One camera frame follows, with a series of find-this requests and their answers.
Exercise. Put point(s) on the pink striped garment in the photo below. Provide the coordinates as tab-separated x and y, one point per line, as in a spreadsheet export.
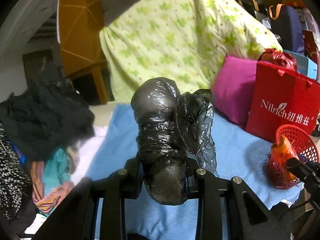
45	204

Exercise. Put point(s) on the red mesh basket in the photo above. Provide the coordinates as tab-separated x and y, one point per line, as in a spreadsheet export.
291	142

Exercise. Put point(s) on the orange wrapper trash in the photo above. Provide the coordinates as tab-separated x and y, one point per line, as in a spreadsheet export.
280	154

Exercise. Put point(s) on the green clover quilt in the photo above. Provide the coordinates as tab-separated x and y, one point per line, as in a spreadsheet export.
183	40

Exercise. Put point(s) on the red Nilrich paper bag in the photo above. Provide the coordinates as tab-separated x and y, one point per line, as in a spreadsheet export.
282	97

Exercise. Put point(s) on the black plastic bag trash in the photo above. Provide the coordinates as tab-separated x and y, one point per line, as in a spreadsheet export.
172	126

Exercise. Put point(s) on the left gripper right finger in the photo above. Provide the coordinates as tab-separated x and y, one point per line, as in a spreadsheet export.
193	174

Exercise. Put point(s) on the navy tote bag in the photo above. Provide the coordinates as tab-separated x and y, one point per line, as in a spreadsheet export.
285	22

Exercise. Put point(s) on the teal garment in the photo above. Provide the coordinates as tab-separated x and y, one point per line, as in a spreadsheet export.
55	172

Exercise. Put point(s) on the red plastic bag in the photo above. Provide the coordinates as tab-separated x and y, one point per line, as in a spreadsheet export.
279	58

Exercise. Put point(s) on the black clothing pile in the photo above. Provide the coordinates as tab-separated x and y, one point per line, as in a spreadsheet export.
45	118

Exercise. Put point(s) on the orange wooden column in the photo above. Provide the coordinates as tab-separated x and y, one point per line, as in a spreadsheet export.
80	22

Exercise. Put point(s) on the magenta pillow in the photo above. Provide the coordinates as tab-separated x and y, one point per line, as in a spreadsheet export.
233	89

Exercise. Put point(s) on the light blue shoe box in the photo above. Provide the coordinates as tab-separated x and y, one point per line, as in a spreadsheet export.
305	65

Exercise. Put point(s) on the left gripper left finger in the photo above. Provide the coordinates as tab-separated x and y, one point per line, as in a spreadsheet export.
133	178

